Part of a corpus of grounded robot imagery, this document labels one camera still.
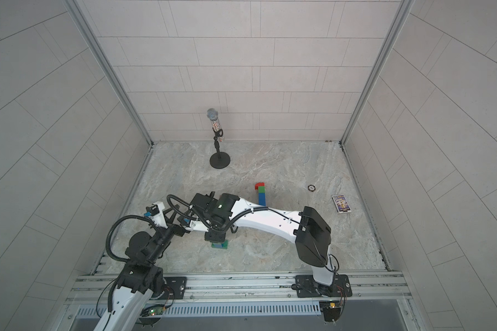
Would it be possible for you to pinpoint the controller board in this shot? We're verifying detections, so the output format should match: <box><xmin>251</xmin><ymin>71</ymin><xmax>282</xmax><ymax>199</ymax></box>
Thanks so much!
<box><xmin>319</xmin><ymin>301</ymin><xmax>345</xmax><ymax>323</ymax></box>
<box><xmin>138</xmin><ymin>304</ymin><xmax>166</xmax><ymax>328</ymax></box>

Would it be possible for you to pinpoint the aluminium front rail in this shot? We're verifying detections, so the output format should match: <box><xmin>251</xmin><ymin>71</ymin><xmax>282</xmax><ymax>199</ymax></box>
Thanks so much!
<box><xmin>65</xmin><ymin>270</ymin><xmax>411</xmax><ymax>304</ymax></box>

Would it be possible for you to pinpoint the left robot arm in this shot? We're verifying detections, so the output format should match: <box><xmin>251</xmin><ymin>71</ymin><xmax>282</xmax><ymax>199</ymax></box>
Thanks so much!
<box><xmin>95</xmin><ymin>204</ymin><xmax>188</xmax><ymax>330</ymax></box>

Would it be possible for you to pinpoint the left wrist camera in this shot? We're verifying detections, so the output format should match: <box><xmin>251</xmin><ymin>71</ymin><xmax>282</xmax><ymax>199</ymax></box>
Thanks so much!
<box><xmin>144</xmin><ymin>201</ymin><xmax>168</xmax><ymax>228</ymax></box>

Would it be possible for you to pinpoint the playing card box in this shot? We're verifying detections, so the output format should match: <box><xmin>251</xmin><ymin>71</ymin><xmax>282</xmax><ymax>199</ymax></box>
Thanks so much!
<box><xmin>331</xmin><ymin>194</ymin><xmax>351</xmax><ymax>214</ymax></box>

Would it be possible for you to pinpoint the vented cable duct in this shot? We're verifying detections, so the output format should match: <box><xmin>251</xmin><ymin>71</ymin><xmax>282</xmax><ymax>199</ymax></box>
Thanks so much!
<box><xmin>76</xmin><ymin>301</ymin><xmax>322</xmax><ymax>319</ymax></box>

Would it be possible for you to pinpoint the glitter microphone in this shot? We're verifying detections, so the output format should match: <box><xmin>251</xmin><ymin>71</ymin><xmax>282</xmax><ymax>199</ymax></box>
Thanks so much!
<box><xmin>207</xmin><ymin>108</ymin><xmax>222</xmax><ymax>132</ymax></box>

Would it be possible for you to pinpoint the black microphone stand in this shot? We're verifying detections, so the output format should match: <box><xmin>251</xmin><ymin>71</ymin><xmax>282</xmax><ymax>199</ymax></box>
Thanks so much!
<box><xmin>210</xmin><ymin>129</ymin><xmax>231</xmax><ymax>169</ymax></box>

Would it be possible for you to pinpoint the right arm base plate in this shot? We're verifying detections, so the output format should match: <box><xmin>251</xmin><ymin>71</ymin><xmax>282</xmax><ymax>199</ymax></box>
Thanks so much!
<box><xmin>291</xmin><ymin>274</ymin><xmax>353</xmax><ymax>299</ymax></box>

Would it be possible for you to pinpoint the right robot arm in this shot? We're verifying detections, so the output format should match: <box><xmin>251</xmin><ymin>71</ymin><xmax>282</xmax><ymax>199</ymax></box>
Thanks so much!
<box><xmin>181</xmin><ymin>193</ymin><xmax>334</xmax><ymax>286</ymax></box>

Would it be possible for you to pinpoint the right controller board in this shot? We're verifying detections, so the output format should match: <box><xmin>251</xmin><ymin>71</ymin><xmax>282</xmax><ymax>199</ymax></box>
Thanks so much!
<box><xmin>319</xmin><ymin>301</ymin><xmax>345</xmax><ymax>323</ymax></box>

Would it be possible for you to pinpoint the left controller board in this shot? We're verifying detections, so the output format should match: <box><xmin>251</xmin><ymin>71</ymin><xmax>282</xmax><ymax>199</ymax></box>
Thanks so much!
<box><xmin>138</xmin><ymin>304</ymin><xmax>166</xmax><ymax>328</ymax></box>

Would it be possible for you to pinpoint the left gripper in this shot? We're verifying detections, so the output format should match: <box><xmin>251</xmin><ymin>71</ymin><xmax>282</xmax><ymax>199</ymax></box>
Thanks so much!
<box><xmin>147</xmin><ymin>205</ymin><xmax>193</xmax><ymax>266</ymax></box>

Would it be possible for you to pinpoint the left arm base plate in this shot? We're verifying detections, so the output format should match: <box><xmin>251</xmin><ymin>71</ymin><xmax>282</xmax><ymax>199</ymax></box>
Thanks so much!
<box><xmin>151</xmin><ymin>277</ymin><xmax>187</xmax><ymax>301</ymax></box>

